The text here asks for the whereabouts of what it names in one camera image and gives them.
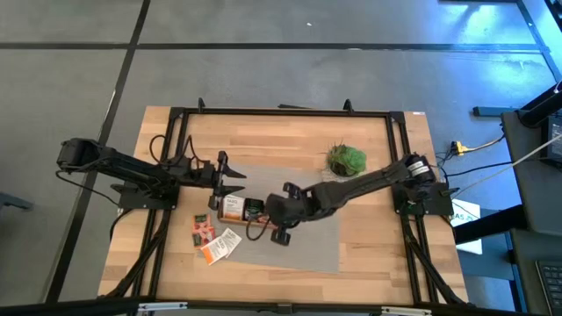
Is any grey chair foot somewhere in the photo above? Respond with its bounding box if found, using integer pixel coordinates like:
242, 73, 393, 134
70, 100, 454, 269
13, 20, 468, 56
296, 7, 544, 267
0, 190, 35, 212

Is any white cable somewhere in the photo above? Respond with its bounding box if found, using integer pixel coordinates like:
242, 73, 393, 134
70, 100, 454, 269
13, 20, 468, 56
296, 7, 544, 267
451, 133, 562, 199

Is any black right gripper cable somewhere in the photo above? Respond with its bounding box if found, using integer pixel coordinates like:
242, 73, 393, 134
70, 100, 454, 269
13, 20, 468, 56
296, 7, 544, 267
244, 213, 270, 241

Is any dark blackcurrant tea packet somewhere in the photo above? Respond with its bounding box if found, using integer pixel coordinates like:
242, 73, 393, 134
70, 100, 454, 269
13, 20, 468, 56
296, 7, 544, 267
244, 197, 266, 220

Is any black keyboard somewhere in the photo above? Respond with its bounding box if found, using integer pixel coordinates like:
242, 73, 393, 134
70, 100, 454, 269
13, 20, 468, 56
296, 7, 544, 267
534, 259, 562, 315

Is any succulent in triangle-patterned pot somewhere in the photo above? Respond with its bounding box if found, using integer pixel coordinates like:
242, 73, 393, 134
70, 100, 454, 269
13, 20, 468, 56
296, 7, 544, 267
324, 140, 368, 178

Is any slanted black beam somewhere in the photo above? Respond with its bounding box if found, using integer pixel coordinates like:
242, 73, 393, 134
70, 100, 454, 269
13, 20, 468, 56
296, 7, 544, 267
454, 204, 528, 245

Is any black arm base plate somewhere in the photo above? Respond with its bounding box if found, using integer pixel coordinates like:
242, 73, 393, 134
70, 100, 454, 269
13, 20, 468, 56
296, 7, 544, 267
117, 182, 179, 211
391, 180, 455, 217

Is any black floor cable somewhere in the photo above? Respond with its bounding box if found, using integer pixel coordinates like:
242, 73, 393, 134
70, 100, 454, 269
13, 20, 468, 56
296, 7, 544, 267
434, 151, 515, 181

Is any red peach tea packet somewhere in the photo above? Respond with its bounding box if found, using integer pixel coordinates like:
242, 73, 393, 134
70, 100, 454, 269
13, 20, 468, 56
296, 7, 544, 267
191, 226, 217, 249
192, 213, 213, 234

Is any teal metal bar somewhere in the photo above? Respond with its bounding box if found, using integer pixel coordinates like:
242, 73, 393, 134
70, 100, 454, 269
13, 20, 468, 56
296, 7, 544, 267
472, 105, 519, 118

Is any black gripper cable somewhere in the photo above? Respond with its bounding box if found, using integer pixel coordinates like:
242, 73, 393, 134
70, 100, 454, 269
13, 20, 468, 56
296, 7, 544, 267
244, 213, 270, 241
148, 133, 201, 170

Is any grey woven placemat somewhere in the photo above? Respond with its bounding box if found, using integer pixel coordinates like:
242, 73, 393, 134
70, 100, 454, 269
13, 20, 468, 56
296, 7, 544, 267
209, 164, 342, 274

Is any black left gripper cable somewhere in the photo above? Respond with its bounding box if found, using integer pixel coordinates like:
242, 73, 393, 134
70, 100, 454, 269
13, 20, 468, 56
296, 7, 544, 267
148, 133, 201, 170

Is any white paper sheet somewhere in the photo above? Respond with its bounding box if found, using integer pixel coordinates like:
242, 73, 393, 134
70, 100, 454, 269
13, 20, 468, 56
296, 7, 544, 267
456, 236, 483, 255

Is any white printed sign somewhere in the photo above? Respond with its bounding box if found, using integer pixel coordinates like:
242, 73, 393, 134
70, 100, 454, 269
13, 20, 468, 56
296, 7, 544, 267
450, 197, 483, 228

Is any wooden tea organiser box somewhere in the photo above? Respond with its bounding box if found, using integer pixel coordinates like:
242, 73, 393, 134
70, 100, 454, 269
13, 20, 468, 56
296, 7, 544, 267
217, 195, 282, 232

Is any white orange Tazo tea packet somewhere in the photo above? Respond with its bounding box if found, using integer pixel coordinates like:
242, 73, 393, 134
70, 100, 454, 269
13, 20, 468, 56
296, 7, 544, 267
219, 226, 243, 259
200, 236, 229, 267
222, 196, 246, 220

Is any thick black beam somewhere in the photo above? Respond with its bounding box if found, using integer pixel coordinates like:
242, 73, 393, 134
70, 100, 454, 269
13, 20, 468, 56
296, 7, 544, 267
517, 81, 562, 128

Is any black aluminium table frame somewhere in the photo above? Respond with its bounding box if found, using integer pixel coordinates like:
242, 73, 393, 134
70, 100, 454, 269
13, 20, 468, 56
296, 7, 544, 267
98, 97, 469, 306

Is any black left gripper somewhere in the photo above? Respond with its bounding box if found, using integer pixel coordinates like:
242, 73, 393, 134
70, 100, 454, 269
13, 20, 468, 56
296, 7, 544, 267
177, 151, 248, 211

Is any grey desk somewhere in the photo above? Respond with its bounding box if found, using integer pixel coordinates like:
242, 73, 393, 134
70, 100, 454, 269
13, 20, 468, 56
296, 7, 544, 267
500, 109, 562, 316

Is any black crossbar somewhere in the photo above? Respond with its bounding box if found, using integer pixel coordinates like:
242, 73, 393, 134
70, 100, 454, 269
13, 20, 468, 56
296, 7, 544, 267
0, 297, 562, 316

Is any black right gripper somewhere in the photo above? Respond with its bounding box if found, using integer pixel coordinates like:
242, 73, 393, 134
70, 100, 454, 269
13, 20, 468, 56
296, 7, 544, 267
265, 182, 326, 247

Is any silver metal bracket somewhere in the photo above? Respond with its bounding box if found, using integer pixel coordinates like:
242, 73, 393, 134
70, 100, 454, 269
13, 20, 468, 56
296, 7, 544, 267
379, 305, 434, 316
137, 301, 189, 312

